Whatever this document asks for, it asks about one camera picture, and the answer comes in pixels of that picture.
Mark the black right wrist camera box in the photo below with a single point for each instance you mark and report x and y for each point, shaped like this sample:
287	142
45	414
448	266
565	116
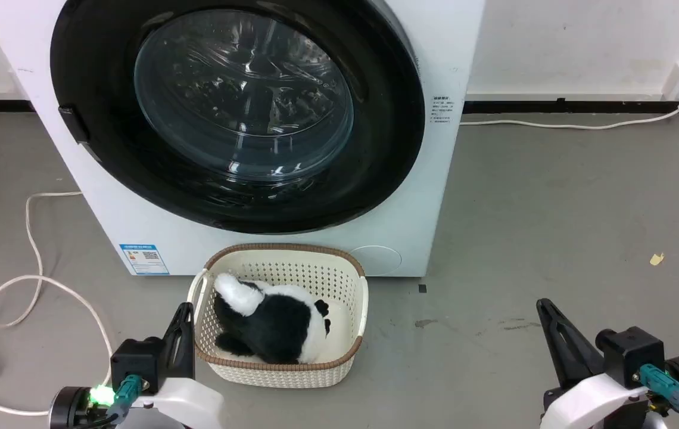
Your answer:
631	351

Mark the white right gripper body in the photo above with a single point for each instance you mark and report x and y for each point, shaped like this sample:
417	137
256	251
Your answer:
592	402

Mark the round white filter cover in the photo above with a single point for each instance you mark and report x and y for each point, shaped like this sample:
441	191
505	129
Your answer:
377	261

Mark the white front-load washing machine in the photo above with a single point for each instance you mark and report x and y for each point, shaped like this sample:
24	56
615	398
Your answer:
107	220

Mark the cream plastic laundry basket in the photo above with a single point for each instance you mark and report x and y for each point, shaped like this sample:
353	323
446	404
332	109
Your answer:
280	262

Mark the small yellow paper scrap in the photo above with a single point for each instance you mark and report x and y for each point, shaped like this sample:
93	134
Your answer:
656	259

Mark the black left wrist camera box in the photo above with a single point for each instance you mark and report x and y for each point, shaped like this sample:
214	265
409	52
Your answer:
137	360

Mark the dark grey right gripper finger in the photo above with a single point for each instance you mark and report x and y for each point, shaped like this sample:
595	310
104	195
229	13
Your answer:
569	351

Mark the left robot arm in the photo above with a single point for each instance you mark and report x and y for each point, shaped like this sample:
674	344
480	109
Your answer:
71	408

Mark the black and white panda plush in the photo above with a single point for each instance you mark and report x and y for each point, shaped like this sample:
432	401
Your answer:
274	328

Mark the round black glass washer door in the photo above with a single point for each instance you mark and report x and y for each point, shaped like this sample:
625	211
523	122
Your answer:
244	101

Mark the blue energy label sticker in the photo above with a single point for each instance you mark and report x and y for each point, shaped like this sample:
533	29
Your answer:
145	259

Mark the white text warning sticker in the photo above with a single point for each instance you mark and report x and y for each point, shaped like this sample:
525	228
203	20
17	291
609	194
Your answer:
443	109

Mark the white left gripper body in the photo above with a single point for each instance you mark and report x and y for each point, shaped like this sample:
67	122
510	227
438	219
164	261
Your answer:
187	405

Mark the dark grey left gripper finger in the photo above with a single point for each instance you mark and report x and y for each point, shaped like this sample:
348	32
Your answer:
183	342

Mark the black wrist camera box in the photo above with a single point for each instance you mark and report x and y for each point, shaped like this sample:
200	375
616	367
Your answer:
631	351
137	360

